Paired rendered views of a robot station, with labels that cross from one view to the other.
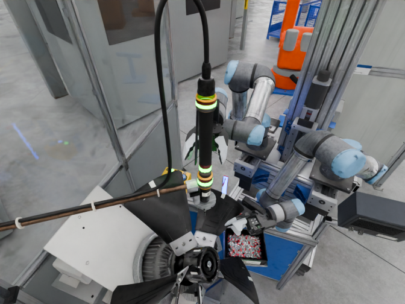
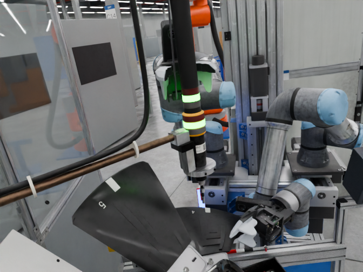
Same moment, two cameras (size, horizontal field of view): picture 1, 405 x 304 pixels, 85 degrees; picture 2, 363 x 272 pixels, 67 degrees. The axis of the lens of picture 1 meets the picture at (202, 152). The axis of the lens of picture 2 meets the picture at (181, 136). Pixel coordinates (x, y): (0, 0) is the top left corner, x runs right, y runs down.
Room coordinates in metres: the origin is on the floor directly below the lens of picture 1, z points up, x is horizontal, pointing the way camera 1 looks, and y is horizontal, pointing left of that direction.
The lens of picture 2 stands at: (-0.08, 0.17, 1.73)
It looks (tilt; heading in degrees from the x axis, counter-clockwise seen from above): 21 degrees down; 343
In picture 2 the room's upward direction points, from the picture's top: 8 degrees counter-clockwise
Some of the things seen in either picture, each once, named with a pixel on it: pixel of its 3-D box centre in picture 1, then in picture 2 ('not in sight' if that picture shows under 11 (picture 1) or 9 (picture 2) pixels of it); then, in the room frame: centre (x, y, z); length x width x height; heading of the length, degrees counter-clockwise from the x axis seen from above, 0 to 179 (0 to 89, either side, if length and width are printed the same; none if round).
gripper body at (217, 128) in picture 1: (210, 131); (177, 76); (0.53, -0.02, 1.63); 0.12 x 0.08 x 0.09; 171
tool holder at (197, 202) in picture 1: (201, 192); (193, 149); (0.41, 0.00, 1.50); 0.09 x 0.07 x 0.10; 106
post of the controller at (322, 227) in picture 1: (321, 228); (340, 221); (0.58, -0.62, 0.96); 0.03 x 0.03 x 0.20; 71
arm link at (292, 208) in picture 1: (289, 209); (297, 194); (0.56, -0.39, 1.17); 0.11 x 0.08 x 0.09; 108
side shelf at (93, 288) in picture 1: (97, 257); not in sight; (0.48, 0.55, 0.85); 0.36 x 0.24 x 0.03; 161
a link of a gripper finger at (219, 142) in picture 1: (221, 155); (207, 77); (0.43, -0.05, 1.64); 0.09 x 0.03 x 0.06; 13
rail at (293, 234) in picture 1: (237, 218); (233, 260); (0.72, -0.22, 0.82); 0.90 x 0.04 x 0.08; 71
